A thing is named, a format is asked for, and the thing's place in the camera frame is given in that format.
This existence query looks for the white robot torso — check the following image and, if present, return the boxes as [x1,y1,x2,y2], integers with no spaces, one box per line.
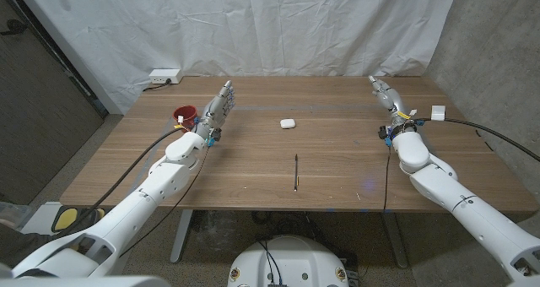
[227,235,350,287]

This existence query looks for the white fabric backdrop sheet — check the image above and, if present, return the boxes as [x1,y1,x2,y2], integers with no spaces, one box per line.
[12,0,461,115]

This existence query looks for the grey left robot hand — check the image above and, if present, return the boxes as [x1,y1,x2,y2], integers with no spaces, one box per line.
[196,79,236,147]

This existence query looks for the white power strip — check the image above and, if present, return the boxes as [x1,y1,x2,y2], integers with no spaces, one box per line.
[148,68,184,85]

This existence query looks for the red plastic cup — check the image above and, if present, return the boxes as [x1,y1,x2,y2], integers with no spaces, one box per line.
[172,105,198,131]

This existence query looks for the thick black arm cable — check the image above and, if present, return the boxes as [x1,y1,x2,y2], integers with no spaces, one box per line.
[52,126,186,240]
[415,116,540,163]

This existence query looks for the black torso cables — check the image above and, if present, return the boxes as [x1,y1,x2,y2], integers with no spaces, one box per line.
[257,239,284,286]

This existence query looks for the grey metal table leg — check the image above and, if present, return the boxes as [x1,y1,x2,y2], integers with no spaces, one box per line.
[381,213,409,270]
[170,209,194,264]

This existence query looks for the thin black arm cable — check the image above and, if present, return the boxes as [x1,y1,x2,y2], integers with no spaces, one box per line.
[119,145,211,258]
[382,145,392,213]

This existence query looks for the dark brown door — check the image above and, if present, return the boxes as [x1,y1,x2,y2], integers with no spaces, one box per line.
[0,0,106,206]

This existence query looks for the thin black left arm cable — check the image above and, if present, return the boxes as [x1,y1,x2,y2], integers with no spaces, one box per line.
[119,145,211,258]

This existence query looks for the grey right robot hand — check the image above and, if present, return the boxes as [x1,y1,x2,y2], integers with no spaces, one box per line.
[368,74,419,138]

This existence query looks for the yellow and black floor object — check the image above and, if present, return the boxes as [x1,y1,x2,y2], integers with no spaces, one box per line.
[51,206,106,234]

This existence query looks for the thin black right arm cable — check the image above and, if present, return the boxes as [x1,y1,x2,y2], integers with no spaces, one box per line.
[382,145,392,213]

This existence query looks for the black power strip cable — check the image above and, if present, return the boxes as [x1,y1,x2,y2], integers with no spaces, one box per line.
[142,79,172,93]

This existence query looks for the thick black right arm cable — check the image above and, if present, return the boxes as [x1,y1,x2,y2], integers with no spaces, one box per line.
[415,116,540,163]

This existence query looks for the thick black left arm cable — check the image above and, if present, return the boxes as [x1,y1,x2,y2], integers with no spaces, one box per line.
[52,126,186,240]

